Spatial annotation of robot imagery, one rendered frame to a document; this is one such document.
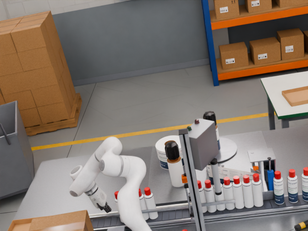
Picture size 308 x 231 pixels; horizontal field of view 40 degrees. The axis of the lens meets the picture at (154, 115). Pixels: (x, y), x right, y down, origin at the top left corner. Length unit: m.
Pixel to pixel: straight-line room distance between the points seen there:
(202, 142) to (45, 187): 1.46
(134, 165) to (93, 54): 4.91
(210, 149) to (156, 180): 0.75
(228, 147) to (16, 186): 2.36
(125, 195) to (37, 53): 3.65
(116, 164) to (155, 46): 4.81
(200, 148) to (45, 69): 3.63
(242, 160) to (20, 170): 2.37
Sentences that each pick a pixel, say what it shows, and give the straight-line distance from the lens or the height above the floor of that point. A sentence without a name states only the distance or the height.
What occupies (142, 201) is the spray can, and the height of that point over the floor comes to 1.02.
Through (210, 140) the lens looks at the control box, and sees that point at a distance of 2.09.
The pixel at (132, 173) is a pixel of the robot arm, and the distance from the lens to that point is 1.97.
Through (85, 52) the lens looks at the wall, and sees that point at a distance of 6.78.
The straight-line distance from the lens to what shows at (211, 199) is 2.39.
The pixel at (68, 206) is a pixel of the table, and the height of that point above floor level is 0.83.
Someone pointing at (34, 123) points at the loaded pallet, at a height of 0.18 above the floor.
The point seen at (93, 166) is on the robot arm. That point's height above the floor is 1.34.
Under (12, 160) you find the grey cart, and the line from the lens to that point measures 4.32.
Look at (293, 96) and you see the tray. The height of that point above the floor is 0.80.
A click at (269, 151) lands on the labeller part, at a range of 2.42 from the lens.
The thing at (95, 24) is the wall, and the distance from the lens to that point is 6.62.
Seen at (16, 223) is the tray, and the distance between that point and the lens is 2.91.
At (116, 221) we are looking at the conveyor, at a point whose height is 0.88.
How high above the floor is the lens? 2.50
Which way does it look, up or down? 27 degrees down
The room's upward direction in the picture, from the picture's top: 12 degrees counter-clockwise
